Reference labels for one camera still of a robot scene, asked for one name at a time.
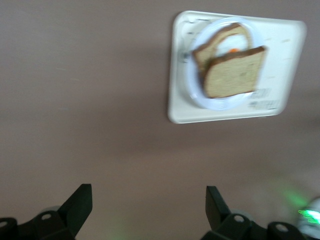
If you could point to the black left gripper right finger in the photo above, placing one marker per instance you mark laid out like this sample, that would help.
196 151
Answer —
217 215

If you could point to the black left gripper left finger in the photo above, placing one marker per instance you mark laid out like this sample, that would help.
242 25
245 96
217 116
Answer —
75 212

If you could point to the white round plate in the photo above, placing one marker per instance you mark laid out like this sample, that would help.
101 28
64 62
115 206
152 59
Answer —
220 103

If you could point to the brown bread slice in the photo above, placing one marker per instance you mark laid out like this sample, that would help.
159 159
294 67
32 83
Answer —
225 32
232 77

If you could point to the fried egg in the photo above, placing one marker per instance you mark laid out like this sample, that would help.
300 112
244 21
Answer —
232 42

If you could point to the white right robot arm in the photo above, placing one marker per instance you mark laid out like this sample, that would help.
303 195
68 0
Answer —
312 220

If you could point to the cream tray with bear print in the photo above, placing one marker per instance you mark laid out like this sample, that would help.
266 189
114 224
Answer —
275 37

